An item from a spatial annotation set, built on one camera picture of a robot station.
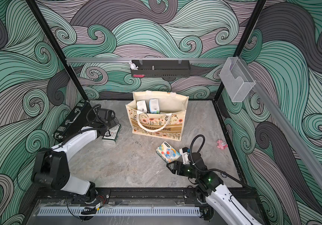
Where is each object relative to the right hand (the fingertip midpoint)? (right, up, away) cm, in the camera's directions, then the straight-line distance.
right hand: (170, 168), depth 77 cm
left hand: (-38, +26, +13) cm, 48 cm away
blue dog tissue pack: (-9, +35, +5) cm, 36 cm away
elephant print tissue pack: (-1, +6, +7) cm, 10 cm away
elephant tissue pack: (-16, +34, +4) cm, 38 cm away
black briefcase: (-54, +29, +7) cm, 62 cm away
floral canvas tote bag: (0, +24, +5) cm, 25 cm away
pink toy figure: (+35, +10, +13) cm, 39 cm away
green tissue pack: (-33, +19, +1) cm, 38 cm away
